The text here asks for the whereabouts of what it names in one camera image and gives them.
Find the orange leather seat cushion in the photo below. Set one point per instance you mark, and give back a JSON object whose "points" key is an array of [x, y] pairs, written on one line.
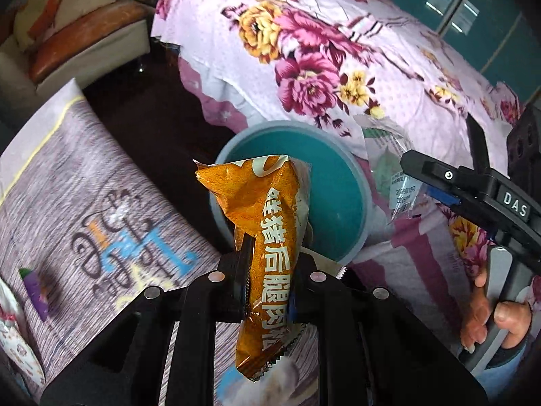
{"points": [[81, 34]]}

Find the teal cabinet doors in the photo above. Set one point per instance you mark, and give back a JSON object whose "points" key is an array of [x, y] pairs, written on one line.
{"points": [[496, 37]]}

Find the purple candy wrapper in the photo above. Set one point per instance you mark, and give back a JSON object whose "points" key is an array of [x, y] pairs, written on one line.
{"points": [[36, 292]]}

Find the floral pink bed quilt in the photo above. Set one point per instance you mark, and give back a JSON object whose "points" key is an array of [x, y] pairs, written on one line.
{"points": [[321, 63]]}

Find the red orange snack bag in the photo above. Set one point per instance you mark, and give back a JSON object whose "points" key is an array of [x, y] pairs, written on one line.
{"points": [[266, 198]]}

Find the purple wood-print tablecloth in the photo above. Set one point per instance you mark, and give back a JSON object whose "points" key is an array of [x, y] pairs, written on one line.
{"points": [[77, 210]]}

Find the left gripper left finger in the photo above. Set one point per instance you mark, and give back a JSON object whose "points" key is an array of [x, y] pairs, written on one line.
{"points": [[163, 342]]}

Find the person's right hand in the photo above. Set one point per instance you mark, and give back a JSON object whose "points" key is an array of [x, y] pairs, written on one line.
{"points": [[513, 317]]}

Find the white orange throw pillow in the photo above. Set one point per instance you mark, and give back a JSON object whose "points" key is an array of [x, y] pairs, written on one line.
{"points": [[36, 18]]}

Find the white sofa with cushions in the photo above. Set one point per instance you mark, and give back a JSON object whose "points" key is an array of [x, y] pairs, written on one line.
{"points": [[20, 97]]}

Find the patterned white wet-wipe pack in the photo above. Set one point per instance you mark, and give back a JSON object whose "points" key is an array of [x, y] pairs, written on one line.
{"points": [[14, 340]]}

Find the teal plastic trash bin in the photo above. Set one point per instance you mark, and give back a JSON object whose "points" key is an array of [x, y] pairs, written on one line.
{"points": [[340, 201]]}

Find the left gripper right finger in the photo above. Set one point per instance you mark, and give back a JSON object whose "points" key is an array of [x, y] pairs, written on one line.
{"points": [[371, 349]]}

